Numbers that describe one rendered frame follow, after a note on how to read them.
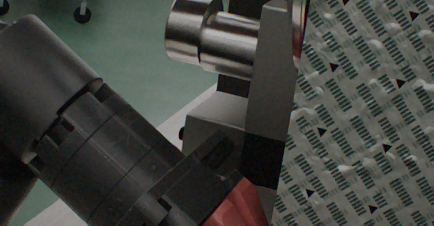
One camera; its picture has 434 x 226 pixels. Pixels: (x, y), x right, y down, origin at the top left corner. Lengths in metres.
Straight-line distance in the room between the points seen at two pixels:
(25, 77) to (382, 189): 0.17
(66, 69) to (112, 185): 0.06
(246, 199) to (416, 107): 0.10
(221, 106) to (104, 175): 0.12
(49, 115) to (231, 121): 0.12
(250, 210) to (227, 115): 0.09
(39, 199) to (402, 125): 2.57
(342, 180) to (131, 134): 0.10
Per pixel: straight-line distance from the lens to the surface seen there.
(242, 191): 0.41
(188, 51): 0.48
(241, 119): 0.48
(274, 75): 0.46
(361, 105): 0.37
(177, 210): 0.37
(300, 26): 0.37
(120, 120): 0.41
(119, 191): 0.40
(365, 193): 0.39
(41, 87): 0.41
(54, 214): 0.87
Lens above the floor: 1.30
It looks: 19 degrees down
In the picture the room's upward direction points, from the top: 8 degrees clockwise
